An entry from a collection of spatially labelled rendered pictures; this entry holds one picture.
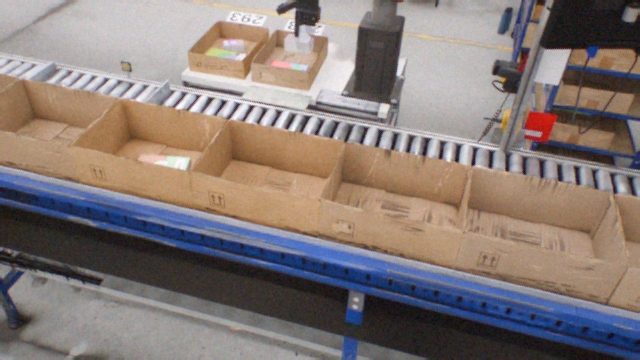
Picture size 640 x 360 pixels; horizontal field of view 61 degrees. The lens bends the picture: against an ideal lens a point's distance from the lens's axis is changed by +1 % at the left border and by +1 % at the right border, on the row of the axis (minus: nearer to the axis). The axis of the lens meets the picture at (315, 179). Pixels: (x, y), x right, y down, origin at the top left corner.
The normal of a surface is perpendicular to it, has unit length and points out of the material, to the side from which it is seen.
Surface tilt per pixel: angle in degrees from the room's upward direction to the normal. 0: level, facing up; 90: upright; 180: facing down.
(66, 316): 0
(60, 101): 89
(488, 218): 1
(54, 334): 0
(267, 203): 90
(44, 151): 90
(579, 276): 90
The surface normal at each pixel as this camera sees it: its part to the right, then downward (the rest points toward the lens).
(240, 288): 0.04, -0.77
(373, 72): -0.28, 0.61
